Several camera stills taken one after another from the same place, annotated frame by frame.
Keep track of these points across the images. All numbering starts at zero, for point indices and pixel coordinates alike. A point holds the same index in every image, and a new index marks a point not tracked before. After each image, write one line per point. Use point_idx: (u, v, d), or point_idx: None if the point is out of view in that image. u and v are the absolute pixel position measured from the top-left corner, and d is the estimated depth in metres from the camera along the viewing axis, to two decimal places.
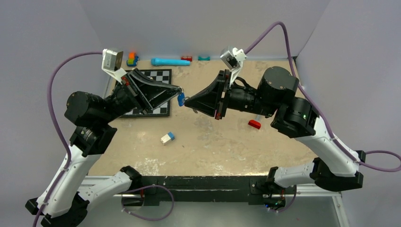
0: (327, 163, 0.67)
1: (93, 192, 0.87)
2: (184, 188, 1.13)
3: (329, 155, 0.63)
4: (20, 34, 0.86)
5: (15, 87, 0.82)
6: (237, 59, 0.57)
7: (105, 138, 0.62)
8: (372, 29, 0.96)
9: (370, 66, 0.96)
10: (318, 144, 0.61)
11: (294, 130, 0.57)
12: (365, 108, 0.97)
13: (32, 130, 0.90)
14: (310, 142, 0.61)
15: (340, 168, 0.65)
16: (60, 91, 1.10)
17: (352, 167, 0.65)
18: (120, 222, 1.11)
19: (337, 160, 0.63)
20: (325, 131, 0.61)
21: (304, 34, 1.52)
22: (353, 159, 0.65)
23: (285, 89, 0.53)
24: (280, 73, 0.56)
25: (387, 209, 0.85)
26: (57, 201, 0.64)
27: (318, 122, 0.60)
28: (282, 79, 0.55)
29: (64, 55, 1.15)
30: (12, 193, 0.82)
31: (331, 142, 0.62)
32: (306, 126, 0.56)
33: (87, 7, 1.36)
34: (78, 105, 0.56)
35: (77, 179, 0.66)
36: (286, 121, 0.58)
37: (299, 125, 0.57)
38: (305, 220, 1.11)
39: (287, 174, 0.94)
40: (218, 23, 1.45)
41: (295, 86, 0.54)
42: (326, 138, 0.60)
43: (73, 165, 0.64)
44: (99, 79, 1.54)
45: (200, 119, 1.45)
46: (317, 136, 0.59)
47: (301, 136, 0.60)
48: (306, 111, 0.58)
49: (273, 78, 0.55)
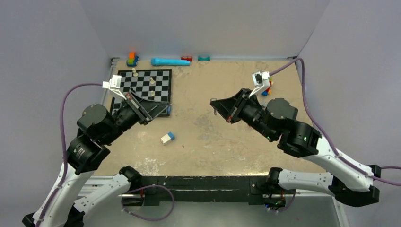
0: (341, 178, 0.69)
1: (89, 201, 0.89)
2: (184, 188, 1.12)
3: (338, 172, 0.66)
4: (19, 34, 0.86)
5: (15, 88, 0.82)
6: (262, 78, 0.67)
7: (101, 155, 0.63)
8: (373, 29, 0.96)
9: (371, 67, 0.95)
10: (324, 162, 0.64)
11: (296, 151, 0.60)
12: (366, 108, 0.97)
13: (31, 130, 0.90)
14: (316, 161, 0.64)
15: (353, 182, 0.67)
16: (59, 92, 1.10)
17: (365, 182, 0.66)
18: (120, 222, 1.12)
19: (347, 176, 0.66)
20: (329, 149, 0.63)
21: (304, 34, 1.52)
22: (364, 173, 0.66)
23: (285, 118, 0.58)
24: (284, 102, 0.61)
25: (387, 210, 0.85)
26: (52, 217, 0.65)
27: (320, 143, 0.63)
28: (282, 109, 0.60)
29: (63, 55, 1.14)
30: (13, 195, 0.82)
31: (337, 160, 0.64)
32: (307, 147, 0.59)
33: (87, 7, 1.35)
34: (96, 114, 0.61)
35: (72, 194, 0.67)
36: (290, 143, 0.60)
37: (300, 147, 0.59)
38: (305, 219, 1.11)
39: (297, 180, 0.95)
40: (218, 23, 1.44)
41: (296, 114, 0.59)
42: (331, 156, 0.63)
43: (66, 182, 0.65)
44: (98, 78, 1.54)
45: (200, 119, 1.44)
46: (320, 156, 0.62)
47: (307, 156, 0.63)
48: (307, 134, 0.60)
49: (276, 107, 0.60)
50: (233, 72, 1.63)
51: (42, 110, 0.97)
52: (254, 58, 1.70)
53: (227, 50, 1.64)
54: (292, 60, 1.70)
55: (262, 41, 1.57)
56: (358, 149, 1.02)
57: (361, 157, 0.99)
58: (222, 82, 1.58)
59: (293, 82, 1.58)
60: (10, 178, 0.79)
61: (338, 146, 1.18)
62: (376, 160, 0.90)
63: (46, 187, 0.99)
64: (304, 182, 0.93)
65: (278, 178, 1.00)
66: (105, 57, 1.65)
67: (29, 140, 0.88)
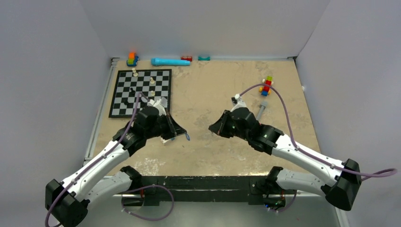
0: (315, 175, 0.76)
1: (93, 191, 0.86)
2: (184, 188, 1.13)
3: (303, 164, 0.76)
4: (18, 34, 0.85)
5: (13, 88, 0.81)
6: (235, 98, 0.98)
7: (141, 144, 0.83)
8: (374, 29, 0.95)
9: (371, 67, 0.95)
10: (287, 155, 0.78)
11: (261, 147, 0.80)
12: (368, 108, 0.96)
13: (31, 130, 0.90)
14: (281, 154, 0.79)
15: (321, 174, 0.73)
16: (59, 92, 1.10)
17: (331, 172, 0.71)
18: (121, 222, 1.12)
19: (311, 167, 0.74)
20: (289, 144, 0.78)
21: (304, 34, 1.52)
22: (328, 164, 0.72)
23: (240, 118, 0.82)
24: (247, 109, 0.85)
25: (387, 210, 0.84)
26: (87, 181, 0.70)
27: (280, 138, 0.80)
28: (243, 113, 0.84)
29: (63, 55, 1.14)
30: (15, 196, 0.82)
31: (297, 152, 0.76)
32: (265, 142, 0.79)
33: (87, 7, 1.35)
34: (151, 109, 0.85)
35: (107, 170, 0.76)
36: (256, 141, 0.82)
37: (264, 143, 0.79)
38: (305, 219, 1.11)
39: (294, 179, 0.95)
40: (218, 23, 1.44)
41: (250, 116, 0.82)
42: (290, 148, 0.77)
43: (111, 154, 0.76)
44: (98, 78, 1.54)
45: (200, 119, 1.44)
46: (279, 148, 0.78)
47: (274, 152, 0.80)
48: (268, 132, 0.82)
49: (237, 112, 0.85)
50: (233, 73, 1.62)
51: (42, 110, 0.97)
52: (255, 58, 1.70)
53: (226, 50, 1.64)
54: (292, 60, 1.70)
55: (262, 42, 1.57)
56: (358, 149, 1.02)
57: (361, 157, 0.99)
58: (222, 82, 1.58)
59: (293, 82, 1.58)
60: (11, 178, 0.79)
61: (337, 146, 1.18)
62: (376, 160, 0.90)
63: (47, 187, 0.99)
64: (300, 182, 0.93)
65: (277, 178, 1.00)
66: (105, 57, 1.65)
67: (28, 140, 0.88)
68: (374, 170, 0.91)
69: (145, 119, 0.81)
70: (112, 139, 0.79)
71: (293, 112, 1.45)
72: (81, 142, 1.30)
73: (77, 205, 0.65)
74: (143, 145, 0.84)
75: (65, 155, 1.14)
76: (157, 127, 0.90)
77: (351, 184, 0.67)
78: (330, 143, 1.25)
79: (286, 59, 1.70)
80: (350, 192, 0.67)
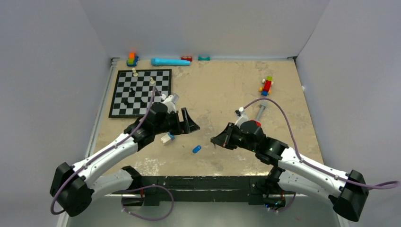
0: (321, 185, 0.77)
1: (98, 183, 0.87)
2: (184, 188, 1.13)
3: (308, 176, 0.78)
4: (17, 34, 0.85)
5: (13, 89, 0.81)
6: (239, 111, 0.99)
7: (150, 139, 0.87)
8: (374, 29, 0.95)
9: (372, 67, 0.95)
10: (293, 168, 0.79)
11: (267, 160, 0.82)
12: (367, 109, 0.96)
13: (30, 131, 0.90)
14: (286, 167, 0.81)
15: (326, 185, 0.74)
16: (59, 92, 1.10)
17: (335, 183, 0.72)
18: (121, 222, 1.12)
19: (316, 178, 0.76)
20: (294, 156, 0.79)
21: (304, 34, 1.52)
22: (332, 175, 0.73)
23: (249, 132, 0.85)
24: (255, 123, 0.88)
25: (387, 211, 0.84)
26: (97, 168, 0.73)
27: (285, 152, 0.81)
28: (250, 127, 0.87)
29: (62, 55, 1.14)
30: (16, 196, 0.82)
31: (302, 164, 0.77)
32: (272, 155, 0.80)
33: (87, 7, 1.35)
34: (160, 107, 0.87)
35: (114, 160, 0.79)
36: (262, 153, 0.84)
37: (271, 157, 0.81)
38: (305, 219, 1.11)
39: (298, 183, 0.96)
40: (218, 24, 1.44)
41: (259, 130, 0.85)
42: (295, 161, 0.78)
43: (122, 145, 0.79)
44: (98, 79, 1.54)
45: (200, 119, 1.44)
46: (284, 161, 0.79)
47: (281, 164, 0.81)
48: (274, 145, 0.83)
49: (245, 126, 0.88)
50: (233, 72, 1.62)
51: (41, 110, 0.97)
52: (255, 57, 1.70)
53: (226, 50, 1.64)
54: (292, 60, 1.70)
55: (262, 42, 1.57)
56: (358, 149, 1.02)
57: (361, 157, 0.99)
58: (222, 82, 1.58)
59: (293, 82, 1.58)
60: (10, 178, 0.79)
61: (337, 146, 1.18)
62: (376, 160, 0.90)
63: (46, 188, 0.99)
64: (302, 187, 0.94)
65: (280, 178, 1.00)
66: (105, 57, 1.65)
67: (27, 140, 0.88)
68: (374, 170, 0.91)
69: (154, 116, 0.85)
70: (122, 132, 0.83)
71: (293, 112, 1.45)
72: (81, 141, 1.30)
73: (83, 191, 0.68)
74: (151, 141, 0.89)
75: (65, 155, 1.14)
76: (166, 124, 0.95)
77: (356, 195, 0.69)
78: (329, 143, 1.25)
79: (286, 59, 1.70)
80: (356, 203, 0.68)
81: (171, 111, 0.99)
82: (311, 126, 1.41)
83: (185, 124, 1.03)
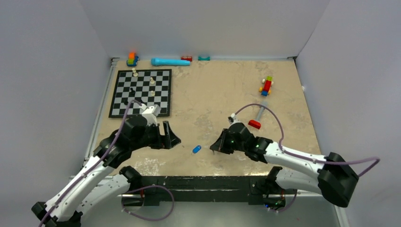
0: (307, 173, 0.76)
1: (88, 201, 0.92)
2: (184, 188, 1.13)
3: (292, 165, 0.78)
4: (17, 34, 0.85)
5: (13, 88, 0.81)
6: (231, 117, 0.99)
7: (126, 156, 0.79)
8: (374, 29, 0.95)
9: (372, 67, 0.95)
10: (276, 159, 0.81)
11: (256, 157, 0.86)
12: (368, 109, 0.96)
13: (30, 131, 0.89)
14: (273, 160, 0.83)
15: (307, 170, 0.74)
16: (58, 92, 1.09)
17: (313, 167, 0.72)
18: (121, 222, 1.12)
19: (298, 165, 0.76)
20: (277, 148, 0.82)
21: (304, 34, 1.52)
22: (309, 159, 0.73)
23: (235, 132, 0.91)
24: (241, 124, 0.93)
25: (387, 211, 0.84)
26: (68, 204, 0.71)
27: (270, 146, 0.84)
28: (237, 127, 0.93)
29: (62, 55, 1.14)
30: (16, 196, 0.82)
31: (283, 154, 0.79)
32: (258, 151, 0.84)
33: (87, 7, 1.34)
34: (138, 119, 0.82)
35: (88, 189, 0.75)
36: (251, 151, 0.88)
37: (258, 153, 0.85)
38: (305, 219, 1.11)
39: (292, 178, 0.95)
40: (218, 23, 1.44)
41: (245, 130, 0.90)
42: (278, 152, 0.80)
43: (92, 172, 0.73)
44: (98, 79, 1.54)
45: (200, 119, 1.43)
46: (268, 154, 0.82)
47: (269, 160, 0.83)
48: (260, 142, 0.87)
49: (232, 126, 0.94)
50: (233, 72, 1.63)
51: (41, 110, 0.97)
52: (254, 58, 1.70)
53: (226, 50, 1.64)
54: (292, 60, 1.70)
55: (262, 42, 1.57)
56: (357, 148, 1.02)
57: (361, 156, 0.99)
58: (222, 82, 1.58)
59: (293, 82, 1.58)
60: (10, 178, 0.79)
61: (337, 146, 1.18)
62: (375, 160, 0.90)
63: (46, 188, 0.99)
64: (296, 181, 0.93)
65: (277, 176, 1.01)
66: (105, 57, 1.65)
67: (27, 140, 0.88)
68: (375, 170, 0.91)
69: (130, 130, 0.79)
70: (92, 155, 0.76)
71: (293, 112, 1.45)
72: (81, 141, 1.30)
73: None
74: (128, 158, 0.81)
75: (65, 155, 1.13)
76: (144, 138, 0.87)
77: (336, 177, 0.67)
78: (329, 143, 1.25)
79: (286, 59, 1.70)
80: (338, 184, 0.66)
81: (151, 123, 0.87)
82: (311, 125, 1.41)
83: (166, 138, 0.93)
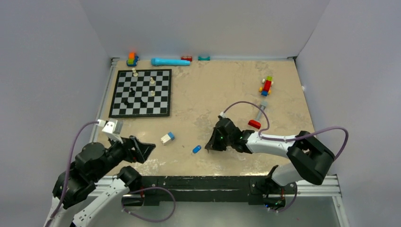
0: (285, 155, 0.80)
1: (86, 214, 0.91)
2: (184, 188, 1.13)
3: (270, 149, 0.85)
4: (17, 34, 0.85)
5: (12, 88, 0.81)
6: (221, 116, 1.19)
7: (89, 189, 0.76)
8: (374, 29, 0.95)
9: (372, 67, 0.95)
10: (257, 145, 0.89)
11: (240, 148, 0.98)
12: (368, 108, 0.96)
13: (30, 130, 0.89)
14: (256, 147, 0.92)
15: (281, 151, 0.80)
16: (58, 91, 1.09)
17: (284, 146, 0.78)
18: (121, 221, 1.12)
19: (273, 147, 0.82)
20: (257, 136, 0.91)
21: (304, 35, 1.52)
22: (281, 139, 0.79)
23: (221, 126, 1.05)
24: (226, 119, 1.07)
25: (387, 211, 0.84)
26: None
27: (251, 135, 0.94)
28: (222, 122, 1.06)
29: (62, 55, 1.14)
30: (16, 196, 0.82)
31: (261, 140, 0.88)
32: (242, 142, 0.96)
33: (87, 7, 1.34)
34: (92, 150, 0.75)
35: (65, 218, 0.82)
36: (237, 143, 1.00)
37: (242, 144, 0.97)
38: (305, 219, 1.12)
39: (283, 169, 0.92)
40: (218, 23, 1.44)
41: (229, 123, 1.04)
42: (257, 139, 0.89)
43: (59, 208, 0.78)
44: (98, 79, 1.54)
45: (200, 119, 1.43)
46: (249, 143, 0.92)
47: (252, 148, 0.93)
48: (244, 134, 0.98)
49: (219, 122, 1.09)
50: (233, 73, 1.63)
51: (41, 110, 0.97)
52: (254, 58, 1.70)
53: (226, 50, 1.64)
54: (292, 60, 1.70)
55: (262, 42, 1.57)
56: (357, 148, 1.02)
57: (361, 157, 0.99)
58: (222, 82, 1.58)
59: (293, 83, 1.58)
60: (10, 178, 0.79)
61: (336, 146, 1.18)
62: (375, 160, 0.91)
63: (46, 188, 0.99)
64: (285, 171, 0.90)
65: (272, 173, 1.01)
66: (105, 57, 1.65)
67: (27, 140, 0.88)
68: (375, 170, 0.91)
69: (83, 166, 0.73)
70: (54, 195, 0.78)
71: (293, 112, 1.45)
72: (81, 141, 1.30)
73: None
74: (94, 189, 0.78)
75: (65, 155, 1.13)
76: (109, 161, 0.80)
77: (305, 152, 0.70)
78: (329, 143, 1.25)
79: (286, 59, 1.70)
80: (308, 160, 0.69)
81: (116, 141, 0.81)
82: (311, 125, 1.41)
83: (137, 153, 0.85)
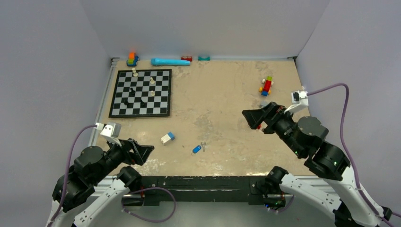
0: (353, 212, 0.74)
1: (88, 215, 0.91)
2: (184, 188, 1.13)
3: (352, 204, 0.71)
4: (17, 35, 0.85)
5: (13, 87, 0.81)
6: (299, 96, 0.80)
7: (88, 193, 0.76)
8: (374, 29, 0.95)
9: (372, 67, 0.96)
10: (343, 189, 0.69)
11: (321, 171, 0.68)
12: (367, 108, 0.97)
13: (30, 130, 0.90)
14: (336, 185, 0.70)
15: (362, 217, 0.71)
16: (58, 92, 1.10)
17: (373, 220, 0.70)
18: (121, 222, 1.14)
19: (360, 209, 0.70)
20: (352, 180, 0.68)
21: (304, 34, 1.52)
22: (376, 213, 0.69)
23: (312, 135, 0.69)
24: (321, 126, 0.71)
25: None
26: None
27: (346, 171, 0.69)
28: (313, 128, 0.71)
29: (62, 55, 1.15)
30: (17, 196, 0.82)
31: (356, 192, 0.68)
32: (333, 172, 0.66)
33: (87, 7, 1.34)
34: (91, 153, 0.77)
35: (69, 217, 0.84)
36: (316, 162, 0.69)
37: (327, 169, 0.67)
38: (304, 219, 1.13)
39: (300, 189, 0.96)
40: (218, 23, 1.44)
41: (324, 134, 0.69)
42: (352, 187, 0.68)
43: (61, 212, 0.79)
44: (98, 79, 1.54)
45: (200, 119, 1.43)
46: (343, 182, 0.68)
47: (328, 178, 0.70)
48: (337, 159, 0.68)
49: (306, 124, 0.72)
50: (233, 72, 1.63)
51: (41, 110, 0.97)
52: (254, 57, 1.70)
53: (227, 50, 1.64)
54: (292, 60, 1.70)
55: (262, 41, 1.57)
56: (357, 148, 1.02)
57: (361, 157, 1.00)
58: (222, 82, 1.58)
59: (292, 83, 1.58)
60: (10, 178, 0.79)
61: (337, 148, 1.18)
62: (375, 160, 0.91)
63: (47, 188, 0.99)
64: (309, 196, 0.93)
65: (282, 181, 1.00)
66: (105, 57, 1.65)
67: (27, 140, 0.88)
68: (375, 170, 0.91)
69: (82, 170, 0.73)
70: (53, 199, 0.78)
71: None
72: (82, 141, 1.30)
73: None
74: (93, 192, 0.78)
75: (65, 155, 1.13)
76: (107, 164, 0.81)
77: None
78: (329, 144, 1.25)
79: (286, 59, 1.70)
80: None
81: (114, 143, 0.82)
82: None
83: (135, 155, 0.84)
